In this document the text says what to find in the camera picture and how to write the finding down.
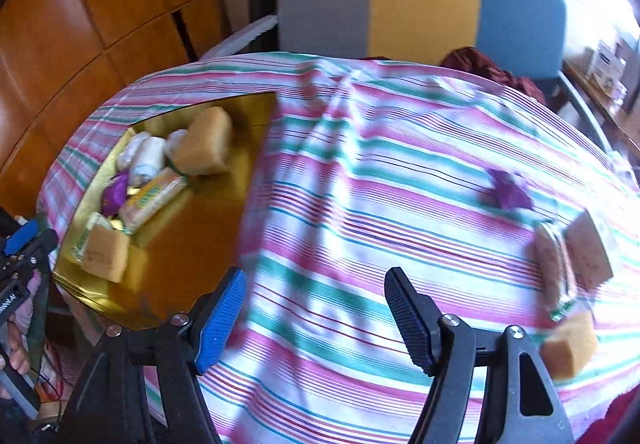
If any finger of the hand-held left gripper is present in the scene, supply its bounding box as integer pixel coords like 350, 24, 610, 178
15, 229, 60, 269
0, 213, 42, 255

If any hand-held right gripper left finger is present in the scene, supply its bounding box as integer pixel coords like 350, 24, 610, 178
60, 266, 248, 444

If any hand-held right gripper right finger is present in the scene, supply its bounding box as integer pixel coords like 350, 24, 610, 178
384, 266, 576, 444

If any brown sponge cake piece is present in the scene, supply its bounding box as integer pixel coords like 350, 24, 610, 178
80, 226, 132, 283
172, 106, 235, 176
541, 311, 600, 381

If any gold tray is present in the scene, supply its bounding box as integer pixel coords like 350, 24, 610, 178
52, 92, 278, 329

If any purple snack packet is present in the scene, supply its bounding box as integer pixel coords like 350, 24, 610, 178
102, 173, 132, 215

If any yellow green snack packet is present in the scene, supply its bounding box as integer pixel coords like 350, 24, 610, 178
117, 168, 190, 232

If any lumpy white packet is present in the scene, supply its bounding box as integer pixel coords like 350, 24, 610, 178
117, 131, 151, 172

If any white roll packet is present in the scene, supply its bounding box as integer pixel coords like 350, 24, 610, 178
129, 136, 168, 187

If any person's left hand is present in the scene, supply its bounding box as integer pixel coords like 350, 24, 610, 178
0, 319, 32, 375

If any striped bed sheet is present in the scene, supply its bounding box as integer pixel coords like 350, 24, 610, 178
37, 51, 640, 444

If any clear brown snack packet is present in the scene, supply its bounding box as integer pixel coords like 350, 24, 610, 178
532, 219, 578, 322

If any small purple candy packet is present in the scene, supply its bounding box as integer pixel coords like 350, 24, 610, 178
480, 168, 535, 212

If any beige cardboard box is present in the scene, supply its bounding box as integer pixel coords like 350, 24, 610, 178
565, 210, 615, 292

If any maroon cloth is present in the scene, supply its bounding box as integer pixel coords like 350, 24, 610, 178
440, 46, 548, 102

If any wooden desk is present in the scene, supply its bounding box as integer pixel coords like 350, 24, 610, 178
562, 58, 640, 159

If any white carton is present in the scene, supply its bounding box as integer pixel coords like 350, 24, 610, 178
585, 41, 628, 92

